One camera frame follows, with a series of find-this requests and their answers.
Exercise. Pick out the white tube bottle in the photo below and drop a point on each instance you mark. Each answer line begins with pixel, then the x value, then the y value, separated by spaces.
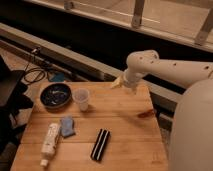
pixel 49 145

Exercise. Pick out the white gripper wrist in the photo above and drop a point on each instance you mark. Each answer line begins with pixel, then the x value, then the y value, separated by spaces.
pixel 130 80

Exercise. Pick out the metal window rail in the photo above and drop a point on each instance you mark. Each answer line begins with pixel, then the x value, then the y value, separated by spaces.
pixel 162 96

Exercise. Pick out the black chair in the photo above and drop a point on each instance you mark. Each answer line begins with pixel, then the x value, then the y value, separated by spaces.
pixel 12 99

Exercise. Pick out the dark blue ceramic bowl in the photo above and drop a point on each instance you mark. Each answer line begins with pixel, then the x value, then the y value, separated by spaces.
pixel 55 95

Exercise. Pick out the blue cloth piece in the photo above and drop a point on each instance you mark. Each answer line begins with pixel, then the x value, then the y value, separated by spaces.
pixel 67 126

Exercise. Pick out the translucent plastic cup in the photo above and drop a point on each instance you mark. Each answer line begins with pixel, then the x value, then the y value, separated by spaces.
pixel 81 98

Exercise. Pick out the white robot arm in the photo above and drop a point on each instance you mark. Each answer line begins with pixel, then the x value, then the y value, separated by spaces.
pixel 191 139

